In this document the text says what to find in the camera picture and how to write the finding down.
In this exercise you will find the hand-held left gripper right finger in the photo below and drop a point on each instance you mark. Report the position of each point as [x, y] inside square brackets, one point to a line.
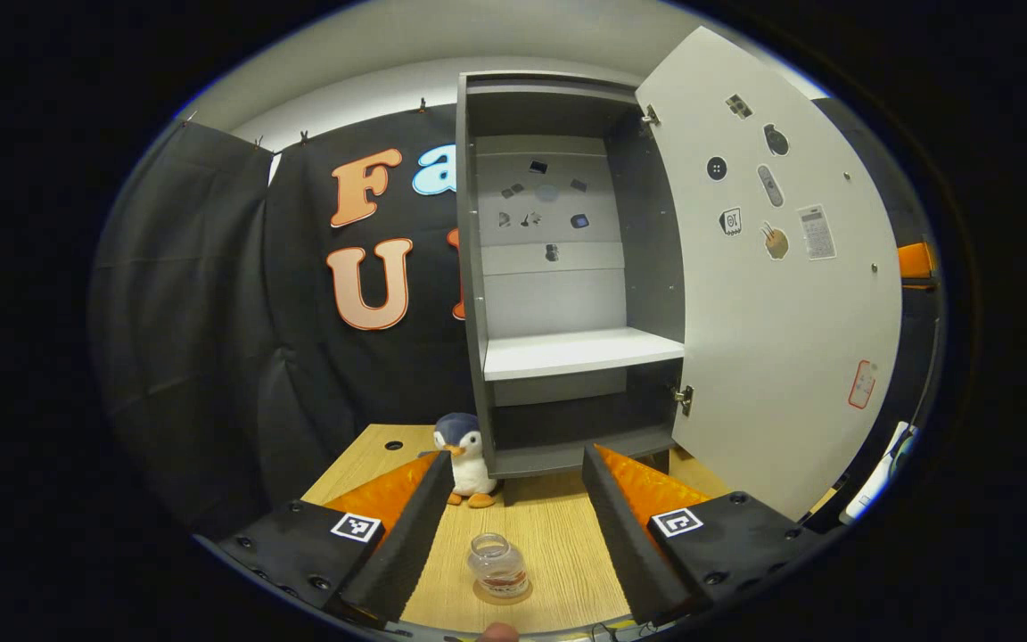
[625, 535]

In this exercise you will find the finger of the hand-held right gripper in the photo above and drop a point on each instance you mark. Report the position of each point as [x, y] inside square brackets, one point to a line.
[915, 260]

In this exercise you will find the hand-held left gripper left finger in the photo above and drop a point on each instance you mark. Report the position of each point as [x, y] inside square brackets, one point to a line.
[411, 544]

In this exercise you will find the clear plastic bottle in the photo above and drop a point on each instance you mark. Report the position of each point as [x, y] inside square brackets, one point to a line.
[497, 562]

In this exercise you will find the round cork coaster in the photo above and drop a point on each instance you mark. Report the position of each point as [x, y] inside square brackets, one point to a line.
[503, 602]

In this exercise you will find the white cabinet door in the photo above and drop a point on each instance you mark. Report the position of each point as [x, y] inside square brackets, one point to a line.
[772, 357]

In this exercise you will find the penguin plush toy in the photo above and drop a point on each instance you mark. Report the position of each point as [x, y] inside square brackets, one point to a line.
[469, 473]

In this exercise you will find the white flat object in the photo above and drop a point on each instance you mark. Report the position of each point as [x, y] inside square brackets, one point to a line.
[875, 481]

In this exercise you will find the black backdrop cloth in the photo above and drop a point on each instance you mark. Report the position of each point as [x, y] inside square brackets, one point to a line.
[193, 312]

